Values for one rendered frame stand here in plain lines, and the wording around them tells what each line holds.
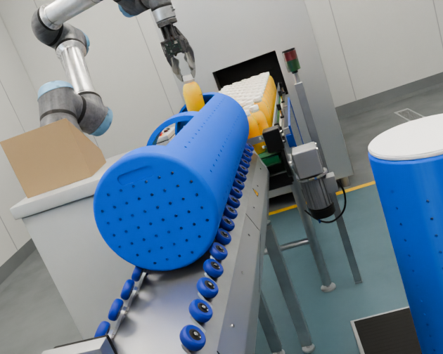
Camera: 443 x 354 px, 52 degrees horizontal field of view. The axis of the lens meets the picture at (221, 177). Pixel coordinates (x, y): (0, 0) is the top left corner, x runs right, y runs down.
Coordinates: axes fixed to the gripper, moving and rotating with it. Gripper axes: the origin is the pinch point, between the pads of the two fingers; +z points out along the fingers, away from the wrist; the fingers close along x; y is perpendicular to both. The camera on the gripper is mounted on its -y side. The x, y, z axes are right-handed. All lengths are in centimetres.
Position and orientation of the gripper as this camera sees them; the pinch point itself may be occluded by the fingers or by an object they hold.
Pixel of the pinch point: (187, 76)
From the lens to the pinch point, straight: 170.6
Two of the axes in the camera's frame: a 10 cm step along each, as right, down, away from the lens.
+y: -1.4, 3.0, -9.4
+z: 3.2, 9.1, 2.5
